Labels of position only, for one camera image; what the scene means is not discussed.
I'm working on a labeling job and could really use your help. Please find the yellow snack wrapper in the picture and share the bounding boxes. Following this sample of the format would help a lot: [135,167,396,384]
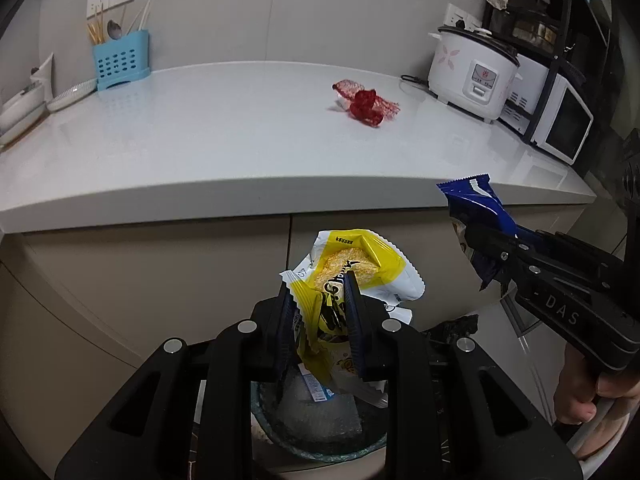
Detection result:
[279,229,426,406]

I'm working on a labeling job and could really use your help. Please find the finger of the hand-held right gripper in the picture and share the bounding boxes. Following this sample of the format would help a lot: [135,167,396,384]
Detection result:
[462,222,552,292]
[517,226,622,282]

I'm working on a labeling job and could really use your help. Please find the black plastic bag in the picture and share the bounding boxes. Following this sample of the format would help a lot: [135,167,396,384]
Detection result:
[422,314,481,356]

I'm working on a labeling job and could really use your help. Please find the blue snack wrapper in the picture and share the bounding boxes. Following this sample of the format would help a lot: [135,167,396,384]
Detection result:
[436,173,518,292]

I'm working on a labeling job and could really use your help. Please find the white microwave oven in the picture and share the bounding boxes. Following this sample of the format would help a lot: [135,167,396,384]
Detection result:
[500,52,595,166]

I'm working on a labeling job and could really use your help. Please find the blue and white milk carton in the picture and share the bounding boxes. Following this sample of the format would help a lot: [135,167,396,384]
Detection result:
[297,364,335,403]

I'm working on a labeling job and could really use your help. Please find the green mesh trash bin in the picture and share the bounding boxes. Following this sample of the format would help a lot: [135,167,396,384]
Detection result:
[250,380,388,463]

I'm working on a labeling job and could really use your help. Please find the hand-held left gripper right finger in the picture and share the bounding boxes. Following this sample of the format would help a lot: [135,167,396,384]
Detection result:
[342,270,586,480]

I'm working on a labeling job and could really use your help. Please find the patterned plate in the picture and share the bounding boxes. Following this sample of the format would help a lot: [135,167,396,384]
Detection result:
[46,80,97,112]

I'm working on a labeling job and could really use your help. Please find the red crumpled wrapper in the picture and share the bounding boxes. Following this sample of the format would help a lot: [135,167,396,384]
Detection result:
[332,79,401,128]

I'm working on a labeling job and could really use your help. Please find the person's right hand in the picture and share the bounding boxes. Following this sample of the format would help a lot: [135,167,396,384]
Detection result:
[552,345,640,461]

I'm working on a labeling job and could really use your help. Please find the bundle of wooden chopsticks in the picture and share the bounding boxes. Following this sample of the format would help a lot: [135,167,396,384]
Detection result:
[86,2,108,45]

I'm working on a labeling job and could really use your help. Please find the black metal rack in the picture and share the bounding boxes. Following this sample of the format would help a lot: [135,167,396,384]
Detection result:
[482,0,626,143]

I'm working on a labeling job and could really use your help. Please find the beige base cabinet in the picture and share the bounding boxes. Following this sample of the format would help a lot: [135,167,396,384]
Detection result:
[0,200,596,480]

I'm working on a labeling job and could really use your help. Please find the clear bubble wrap sheet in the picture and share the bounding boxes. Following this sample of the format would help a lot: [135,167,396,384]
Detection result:
[277,375,363,443]

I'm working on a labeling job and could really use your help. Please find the white rice cooker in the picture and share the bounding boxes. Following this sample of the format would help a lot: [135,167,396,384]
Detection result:
[427,26,522,123]

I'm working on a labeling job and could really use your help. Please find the blue utensil holder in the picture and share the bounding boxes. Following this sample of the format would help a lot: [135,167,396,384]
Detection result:
[92,30,151,92]

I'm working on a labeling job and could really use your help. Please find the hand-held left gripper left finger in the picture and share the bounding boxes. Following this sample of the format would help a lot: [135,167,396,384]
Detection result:
[55,282,301,480]

